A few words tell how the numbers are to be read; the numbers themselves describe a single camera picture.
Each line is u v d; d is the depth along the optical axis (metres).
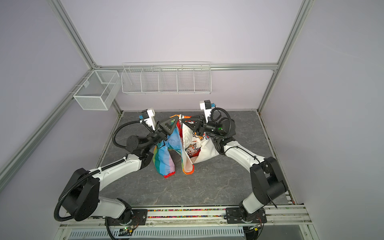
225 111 0.57
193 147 0.83
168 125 0.62
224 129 0.58
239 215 0.73
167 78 0.99
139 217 0.74
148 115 0.58
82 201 0.42
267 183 0.44
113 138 0.52
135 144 0.55
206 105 0.60
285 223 0.73
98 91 0.99
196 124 0.62
